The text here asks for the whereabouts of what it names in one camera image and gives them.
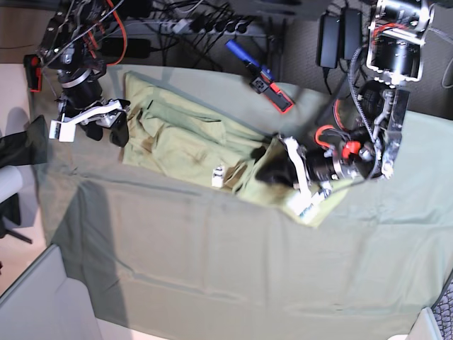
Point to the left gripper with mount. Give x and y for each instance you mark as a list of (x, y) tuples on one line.
[(304, 168)]

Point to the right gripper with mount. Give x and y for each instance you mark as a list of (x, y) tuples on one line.
[(110, 115)]

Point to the light green T-shirt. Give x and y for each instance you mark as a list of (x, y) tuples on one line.
[(183, 140)]

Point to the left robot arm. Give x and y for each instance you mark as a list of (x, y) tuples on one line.
[(369, 149)]

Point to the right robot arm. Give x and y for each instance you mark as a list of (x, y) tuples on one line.
[(69, 47)]

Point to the dark green cloth pile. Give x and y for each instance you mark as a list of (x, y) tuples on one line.
[(26, 148)]

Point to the blue and orange clamp tool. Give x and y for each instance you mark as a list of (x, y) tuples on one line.
[(262, 81)]

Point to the red and black clamp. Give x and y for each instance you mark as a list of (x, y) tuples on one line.
[(33, 72)]

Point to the white cylinder roll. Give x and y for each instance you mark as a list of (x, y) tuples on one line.
[(11, 181)]

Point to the grey-green table cloth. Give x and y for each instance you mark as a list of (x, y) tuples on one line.
[(185, 262)]

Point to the black power adapter brick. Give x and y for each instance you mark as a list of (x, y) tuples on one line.
[(328, 41)]

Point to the grey storage bin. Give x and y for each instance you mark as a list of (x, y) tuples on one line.
[(44, 303)]

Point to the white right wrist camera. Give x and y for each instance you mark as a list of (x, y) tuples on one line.
[(62, 131)]

